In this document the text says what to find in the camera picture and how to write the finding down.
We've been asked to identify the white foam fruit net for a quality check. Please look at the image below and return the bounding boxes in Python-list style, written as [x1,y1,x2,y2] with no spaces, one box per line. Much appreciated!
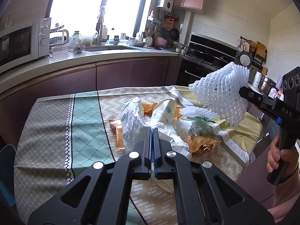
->
[179,62,250,129]

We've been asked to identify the gold foil snack wrapper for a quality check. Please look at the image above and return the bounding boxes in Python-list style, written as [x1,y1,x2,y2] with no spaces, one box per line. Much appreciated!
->
[109,120,125,151]

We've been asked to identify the white paper towel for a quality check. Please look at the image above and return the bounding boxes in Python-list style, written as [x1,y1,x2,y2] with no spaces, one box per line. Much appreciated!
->
[121,97,192,159]

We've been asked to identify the teal plastic trash bin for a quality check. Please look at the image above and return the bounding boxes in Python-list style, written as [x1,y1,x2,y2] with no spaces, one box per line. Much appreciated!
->
[0,144,16,207]

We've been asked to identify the purple lower kitchen cabinets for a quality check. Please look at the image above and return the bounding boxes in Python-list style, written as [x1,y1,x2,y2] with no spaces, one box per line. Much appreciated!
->
[1,56,182,146]

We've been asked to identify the person's right hand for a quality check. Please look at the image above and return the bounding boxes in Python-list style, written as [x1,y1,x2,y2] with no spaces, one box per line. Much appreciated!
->
[266,134,299,177]

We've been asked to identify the stainless steel pot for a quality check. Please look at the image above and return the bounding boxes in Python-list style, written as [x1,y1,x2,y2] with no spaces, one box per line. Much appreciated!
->
[257,75,276,95]

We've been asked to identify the crumpled gold foil wrapper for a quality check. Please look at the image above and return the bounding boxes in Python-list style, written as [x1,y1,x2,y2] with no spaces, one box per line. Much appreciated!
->
[184,136,221,154]

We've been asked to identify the grey rice cooker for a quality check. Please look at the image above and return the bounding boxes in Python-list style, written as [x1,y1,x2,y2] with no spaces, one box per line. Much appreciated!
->
[234,51,253,68]

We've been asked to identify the green clear plastic wrapper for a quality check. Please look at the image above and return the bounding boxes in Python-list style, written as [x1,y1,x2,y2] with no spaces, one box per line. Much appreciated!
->
[188,116,214,136]

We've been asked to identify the patterned green beige tablecloth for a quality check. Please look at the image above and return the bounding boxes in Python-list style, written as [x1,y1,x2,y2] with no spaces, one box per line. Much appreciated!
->
[14,86,262,222]

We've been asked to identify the black range hood stove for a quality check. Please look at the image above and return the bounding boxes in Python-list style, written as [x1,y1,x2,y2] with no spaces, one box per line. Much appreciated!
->
[187,33,237,68]

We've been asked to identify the white paper cup blue dots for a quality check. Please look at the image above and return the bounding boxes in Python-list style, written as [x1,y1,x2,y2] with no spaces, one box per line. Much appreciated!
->
[151,98,177,125]

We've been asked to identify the orange peel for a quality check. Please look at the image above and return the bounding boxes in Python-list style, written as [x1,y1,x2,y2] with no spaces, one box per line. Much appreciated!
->
[142,103,158,116]

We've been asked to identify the black built-in oven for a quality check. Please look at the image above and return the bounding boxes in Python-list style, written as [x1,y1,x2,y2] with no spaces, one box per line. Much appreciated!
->
[176,56,217,86]

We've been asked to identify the hanging black frying pan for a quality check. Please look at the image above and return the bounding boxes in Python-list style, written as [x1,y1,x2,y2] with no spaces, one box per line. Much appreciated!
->
[169,24,180,42]

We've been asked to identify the small patterned ceramic bowl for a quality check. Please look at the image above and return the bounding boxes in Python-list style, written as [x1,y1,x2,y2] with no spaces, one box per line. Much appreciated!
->
[73,45,86,54]

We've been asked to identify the glass electric kettle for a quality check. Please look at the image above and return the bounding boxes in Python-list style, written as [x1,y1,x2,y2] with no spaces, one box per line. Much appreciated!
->
[49,23,70,47]

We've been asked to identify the chrome sink faucet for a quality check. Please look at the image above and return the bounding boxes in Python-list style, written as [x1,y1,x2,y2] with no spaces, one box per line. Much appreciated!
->
[96,6,107,46]

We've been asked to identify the white microwave oven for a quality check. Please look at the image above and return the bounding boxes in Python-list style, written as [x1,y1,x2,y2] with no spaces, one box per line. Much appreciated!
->
[1,18,51,73]

